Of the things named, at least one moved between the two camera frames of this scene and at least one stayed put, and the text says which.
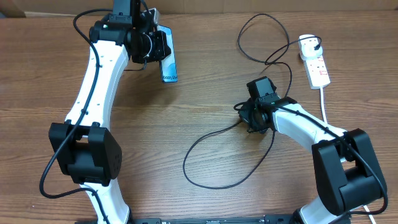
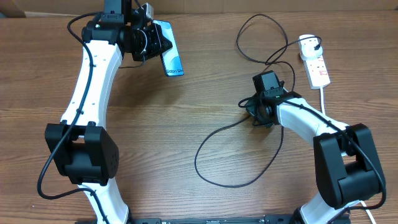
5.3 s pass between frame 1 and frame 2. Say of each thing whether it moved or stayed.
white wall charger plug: stayed
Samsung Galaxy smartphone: moved
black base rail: stayed
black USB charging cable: moved
